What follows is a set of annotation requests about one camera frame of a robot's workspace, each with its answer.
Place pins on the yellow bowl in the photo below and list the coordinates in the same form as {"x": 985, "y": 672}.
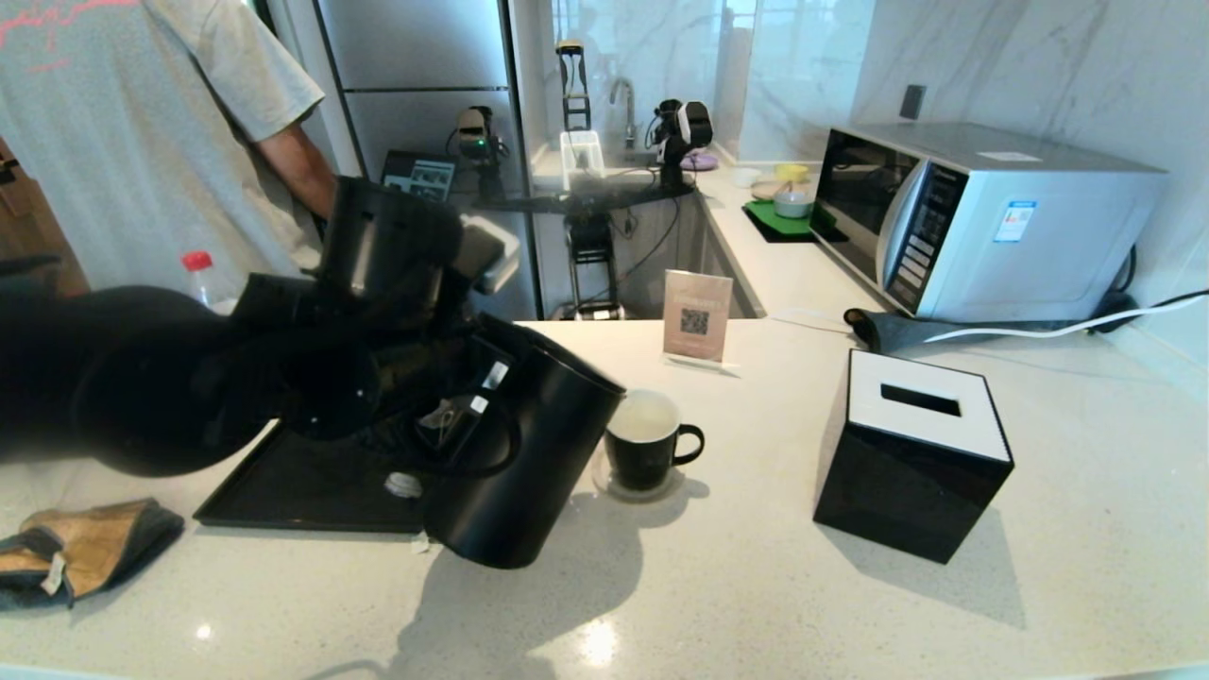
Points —
{"x": 791, "y": 173}

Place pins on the camera device green light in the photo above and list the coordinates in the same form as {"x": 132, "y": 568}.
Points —
{"x": 475, "y": 127}

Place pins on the QR code sign stand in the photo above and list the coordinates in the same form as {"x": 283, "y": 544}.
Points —
{"x": 696, "y": 316}

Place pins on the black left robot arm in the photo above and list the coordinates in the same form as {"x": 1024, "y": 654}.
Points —
{"x": 142, "y": 387}

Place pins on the red-capped water bottle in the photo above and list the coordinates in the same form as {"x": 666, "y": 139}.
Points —
{"x": 196, "y": 262}

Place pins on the grey white bowl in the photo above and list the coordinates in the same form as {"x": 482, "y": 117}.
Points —
{"x": 791, "y": 203}

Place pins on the silver microwave oven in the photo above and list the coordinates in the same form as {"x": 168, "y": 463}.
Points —
{"x": 1020, "y": 255}

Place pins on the brown wooden door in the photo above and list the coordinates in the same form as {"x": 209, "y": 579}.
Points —
{"x": 28, "y": 217}

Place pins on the black pedestal table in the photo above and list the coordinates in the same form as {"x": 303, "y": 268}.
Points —
{"x": 590, "y": 241}

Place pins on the person's right forearm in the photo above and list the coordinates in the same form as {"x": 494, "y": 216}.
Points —
{"x": 297, "y": 170}

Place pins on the green placemat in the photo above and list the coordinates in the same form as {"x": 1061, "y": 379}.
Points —
{"x": 770, "y": 220}

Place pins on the silver refrigerator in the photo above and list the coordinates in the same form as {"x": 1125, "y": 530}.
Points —
{"x": 425, "y": 47}

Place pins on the brown and black cloth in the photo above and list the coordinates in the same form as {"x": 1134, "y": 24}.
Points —
{"x": 94, "y": 543}

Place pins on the black mug white inside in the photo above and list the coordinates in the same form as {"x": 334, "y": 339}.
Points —
{"x": 652, "y": 463}

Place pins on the purple plate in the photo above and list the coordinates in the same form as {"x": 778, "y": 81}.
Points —
{"x": 704, "y": 162}

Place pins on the black electric kettle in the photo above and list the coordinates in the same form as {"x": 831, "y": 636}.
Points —
{"x": 538, "y": 472}

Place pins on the open laptop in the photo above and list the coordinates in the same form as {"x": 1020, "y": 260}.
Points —
{"x": 420, "y": 175}

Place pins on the black tissue box white lid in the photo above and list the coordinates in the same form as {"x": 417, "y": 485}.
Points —
{"x": 897, "y": 491}

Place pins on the person in grey t-shirt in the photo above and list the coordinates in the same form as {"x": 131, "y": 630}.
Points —
{"x": 123, "y": 142}

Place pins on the chrome sink faucet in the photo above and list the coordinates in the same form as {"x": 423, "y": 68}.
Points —
{"x": 625, "y": 104}

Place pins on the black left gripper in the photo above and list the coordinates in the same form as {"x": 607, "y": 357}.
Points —
{"x": 416, "y": 373}

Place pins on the black serving tray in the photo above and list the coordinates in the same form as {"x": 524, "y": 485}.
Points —
{"x": 302, "y": 491}

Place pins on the black background robot arm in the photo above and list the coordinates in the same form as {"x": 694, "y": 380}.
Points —
{"x": 682, "y": 132}

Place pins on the dark wall socket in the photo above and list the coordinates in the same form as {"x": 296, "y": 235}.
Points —
{"x": 911, "y": 103}

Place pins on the beige round coaster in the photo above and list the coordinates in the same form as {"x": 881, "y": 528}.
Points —
{"x": 601, "y": 482}

